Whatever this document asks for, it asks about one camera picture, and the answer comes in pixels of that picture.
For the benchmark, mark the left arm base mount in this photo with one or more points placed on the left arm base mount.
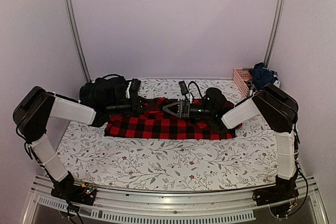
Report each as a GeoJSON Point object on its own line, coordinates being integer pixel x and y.
{"type": "Point", "coordinates": [68, 190]}

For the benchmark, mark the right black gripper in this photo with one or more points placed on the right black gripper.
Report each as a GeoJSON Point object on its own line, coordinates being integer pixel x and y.
{"type": "Point", "coordinates": [181, 105]}

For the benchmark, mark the aluminium frame post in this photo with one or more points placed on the aluminium frame post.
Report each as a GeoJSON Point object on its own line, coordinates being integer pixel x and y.
{"type": "Point", "coordinates": [76, 38]}
{"type": "Point", "coordinates": [274, 31]}

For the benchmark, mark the pink plastic basket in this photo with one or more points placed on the pink plastic basket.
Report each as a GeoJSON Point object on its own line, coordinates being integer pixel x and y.
{"type": "Point", "coordinates": [240, 77]}

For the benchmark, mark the front aluminium rail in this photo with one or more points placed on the front aluminium rail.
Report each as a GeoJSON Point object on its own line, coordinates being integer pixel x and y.
{"type": "Point", "coordinates": [123, 205]}

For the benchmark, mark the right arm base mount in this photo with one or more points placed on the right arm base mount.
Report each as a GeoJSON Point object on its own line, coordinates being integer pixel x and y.
{"type": "Point", "coordinates": [283, 190]}

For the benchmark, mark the dark blue garment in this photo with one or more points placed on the dark blue garment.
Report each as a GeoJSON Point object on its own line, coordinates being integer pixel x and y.
{"type": "Point", "coordinates": [262, 76]}

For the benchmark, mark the right aluminium frame post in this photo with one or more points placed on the right aluminium frame post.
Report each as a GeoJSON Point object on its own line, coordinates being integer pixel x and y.
{"type": "Point", "coordinates": [274, 31]}

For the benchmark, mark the red black plaid shirt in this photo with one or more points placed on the red black plaid shirt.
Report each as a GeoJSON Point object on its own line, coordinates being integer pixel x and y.
{"type": "Point", "coordinates": [157, 124]}

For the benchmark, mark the floral patterned table mat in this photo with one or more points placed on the floral patterned table mat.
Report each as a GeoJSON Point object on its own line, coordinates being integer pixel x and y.
{"type": "Point", "coordinates": [256, 156]}

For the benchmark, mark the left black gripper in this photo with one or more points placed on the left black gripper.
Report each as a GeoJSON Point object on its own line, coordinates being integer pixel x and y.
{"type": "Point", "coordinates": [136, 107]}

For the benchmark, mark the dark green plaid skirt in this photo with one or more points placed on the dark green plaid skirt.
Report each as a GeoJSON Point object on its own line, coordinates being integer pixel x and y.
{"type": "Point", "coordinates": [103, 91]}

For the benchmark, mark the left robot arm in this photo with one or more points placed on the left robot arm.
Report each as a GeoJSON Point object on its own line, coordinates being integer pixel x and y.
{"type": "Point", "coordinates": [39, 108]}

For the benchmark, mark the left aluminium frame post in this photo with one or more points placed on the left aluminium frame post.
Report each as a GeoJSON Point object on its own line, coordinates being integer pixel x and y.
{"type": "Point", "coordinates": [76, 38]}

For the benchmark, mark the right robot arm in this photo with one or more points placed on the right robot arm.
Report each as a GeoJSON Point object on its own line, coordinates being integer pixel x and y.
{"type": "Point", "coordinates": [279, 110]}

